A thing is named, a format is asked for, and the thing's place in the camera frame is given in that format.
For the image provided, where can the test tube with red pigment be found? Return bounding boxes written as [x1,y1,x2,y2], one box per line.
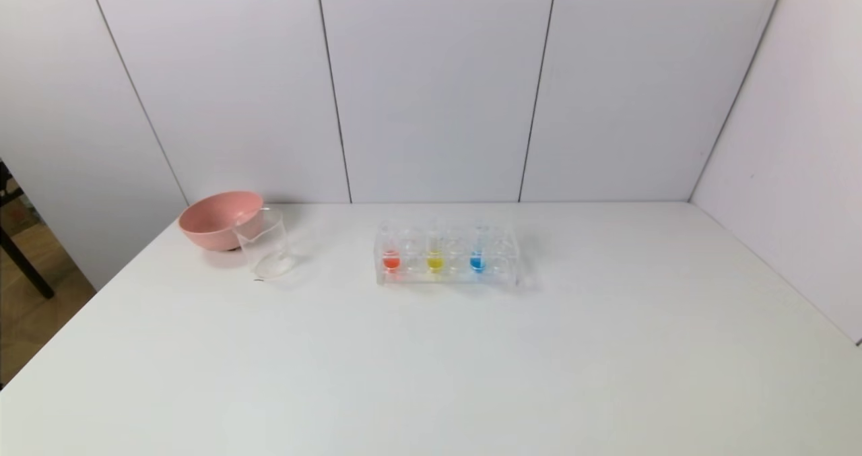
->
[382,227,403,273]

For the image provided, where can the clear glass beaker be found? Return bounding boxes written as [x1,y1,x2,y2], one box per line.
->
[232,207,298,281]

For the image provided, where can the test tube with blue pigment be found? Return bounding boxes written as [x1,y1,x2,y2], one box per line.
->
[469,224,489,273]

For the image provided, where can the black metal stand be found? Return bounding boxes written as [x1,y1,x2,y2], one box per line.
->
[0,160,55,300]

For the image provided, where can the clear acrylic test tube rack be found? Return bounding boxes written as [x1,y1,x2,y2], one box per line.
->
[374,221,523,289]

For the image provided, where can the test tube with yellow pigment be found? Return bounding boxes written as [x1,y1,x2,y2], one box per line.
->
[426,226,446,274]

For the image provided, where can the pink plastic bowl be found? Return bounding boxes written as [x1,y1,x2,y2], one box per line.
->
[178,191,265,252]

